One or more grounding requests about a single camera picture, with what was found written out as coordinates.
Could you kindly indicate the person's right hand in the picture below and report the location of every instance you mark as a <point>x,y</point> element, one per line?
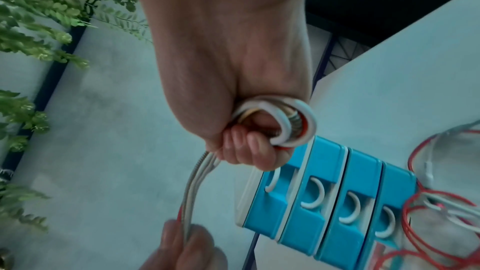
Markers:
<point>225,40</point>

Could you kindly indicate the person's left hand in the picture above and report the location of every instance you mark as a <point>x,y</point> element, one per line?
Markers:
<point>187,251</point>

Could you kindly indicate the green fern plant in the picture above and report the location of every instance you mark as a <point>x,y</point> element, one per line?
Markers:
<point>33,11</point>

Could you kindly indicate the dark blue metal frame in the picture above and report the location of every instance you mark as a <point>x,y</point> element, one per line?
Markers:
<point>48,79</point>

